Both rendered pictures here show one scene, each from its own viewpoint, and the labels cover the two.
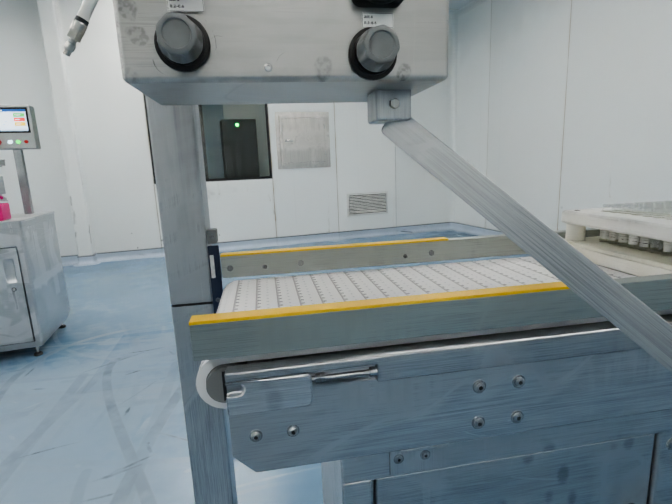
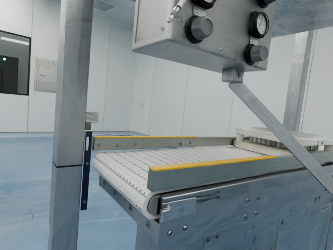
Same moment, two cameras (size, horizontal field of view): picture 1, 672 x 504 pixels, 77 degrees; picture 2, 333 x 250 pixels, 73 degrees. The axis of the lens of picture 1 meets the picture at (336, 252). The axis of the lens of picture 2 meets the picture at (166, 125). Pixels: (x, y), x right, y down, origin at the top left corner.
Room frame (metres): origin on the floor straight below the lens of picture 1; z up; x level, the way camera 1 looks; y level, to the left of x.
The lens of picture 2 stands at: (0.03, 0.25, 0.95)
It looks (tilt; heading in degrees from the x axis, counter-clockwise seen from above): 5 degrees down; 334
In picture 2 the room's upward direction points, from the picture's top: 6 degrees clockwise
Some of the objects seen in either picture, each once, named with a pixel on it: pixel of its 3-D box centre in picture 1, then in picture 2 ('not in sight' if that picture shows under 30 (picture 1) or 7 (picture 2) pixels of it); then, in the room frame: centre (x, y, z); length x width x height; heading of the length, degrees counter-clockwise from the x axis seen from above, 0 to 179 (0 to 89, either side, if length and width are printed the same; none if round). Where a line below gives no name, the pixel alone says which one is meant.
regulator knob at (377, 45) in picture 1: (376, 42); (257, 50); (0.30, -0.03, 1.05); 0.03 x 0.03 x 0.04; 9
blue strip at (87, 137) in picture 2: (219, 312); (86, 171); (0.60, 0.17, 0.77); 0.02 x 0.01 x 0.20; 99
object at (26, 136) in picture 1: (17, 161); not in sight; (2.57, 1.84, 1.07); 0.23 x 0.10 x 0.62; 107
